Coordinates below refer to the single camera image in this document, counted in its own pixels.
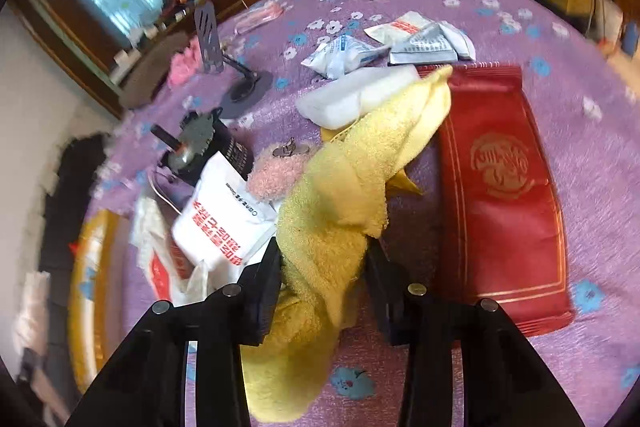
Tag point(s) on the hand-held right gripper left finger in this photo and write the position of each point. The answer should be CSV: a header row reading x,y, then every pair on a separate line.
x,y
260,297

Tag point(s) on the red pouch with gold emblem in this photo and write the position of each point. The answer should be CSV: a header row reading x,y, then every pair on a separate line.
x,y
500,207

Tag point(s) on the white bag with red print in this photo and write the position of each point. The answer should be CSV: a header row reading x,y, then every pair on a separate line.
x,y
220,217

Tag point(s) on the purple floral tablecloth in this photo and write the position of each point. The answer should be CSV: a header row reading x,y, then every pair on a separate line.
x,y
590,147

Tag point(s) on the plain white packet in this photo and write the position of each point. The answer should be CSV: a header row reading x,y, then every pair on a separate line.
x,y
462,42

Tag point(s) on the pink fluffy pouch with keyring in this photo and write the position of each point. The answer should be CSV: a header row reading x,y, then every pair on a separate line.
x,y
272,177

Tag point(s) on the brown cushion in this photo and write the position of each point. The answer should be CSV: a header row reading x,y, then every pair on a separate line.
x,y
152,72

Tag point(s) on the black clothing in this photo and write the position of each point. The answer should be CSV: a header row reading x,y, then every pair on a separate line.
x,y
65,207

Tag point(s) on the blue and white tissue packet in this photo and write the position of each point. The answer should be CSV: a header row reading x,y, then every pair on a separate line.
x,y
340,54

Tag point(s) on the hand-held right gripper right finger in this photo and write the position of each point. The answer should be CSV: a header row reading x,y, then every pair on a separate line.
x,y
387,302

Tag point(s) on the yellow cardboard box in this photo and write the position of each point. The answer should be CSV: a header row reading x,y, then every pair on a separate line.
x,y
92,297

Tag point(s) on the yellow towel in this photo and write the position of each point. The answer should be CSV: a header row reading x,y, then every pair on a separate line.
x,y
325,217

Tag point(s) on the black phone stand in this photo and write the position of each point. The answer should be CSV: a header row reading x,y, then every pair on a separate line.
x,y
207,37

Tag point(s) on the white packet with red label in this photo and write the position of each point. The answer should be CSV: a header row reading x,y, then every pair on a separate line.
x,y
400,29

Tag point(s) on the crumpled white and red bag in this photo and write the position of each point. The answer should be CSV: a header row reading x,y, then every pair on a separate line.
x,y
160,267

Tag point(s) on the white foam block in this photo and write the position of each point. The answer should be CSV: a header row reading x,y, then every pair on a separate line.
x,y
345,99

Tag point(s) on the pink plush toy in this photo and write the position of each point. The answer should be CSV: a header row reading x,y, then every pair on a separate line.
x,y
182,64

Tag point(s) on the black cylindrical device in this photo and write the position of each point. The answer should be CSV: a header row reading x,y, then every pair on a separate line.
x,y
200,142

